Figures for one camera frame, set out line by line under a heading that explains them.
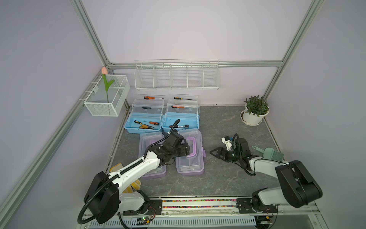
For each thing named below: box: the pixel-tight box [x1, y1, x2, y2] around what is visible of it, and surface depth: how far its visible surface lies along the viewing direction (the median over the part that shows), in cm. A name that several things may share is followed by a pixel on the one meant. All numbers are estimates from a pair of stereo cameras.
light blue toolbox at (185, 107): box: [161, 93, 200, 133], surface depth 111 cm
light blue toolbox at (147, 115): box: [124, 93, 166, 135], surface depth 111 cm
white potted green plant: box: [240, 94, 270, 127], surface depth 100 cm
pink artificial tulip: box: [101, 66, 115, 104], surface depth 87 cm
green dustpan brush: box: [252, 145, 285, 162], surface depth 95 cm
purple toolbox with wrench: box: [175, 129, 206, 176], surface depth 81 cm
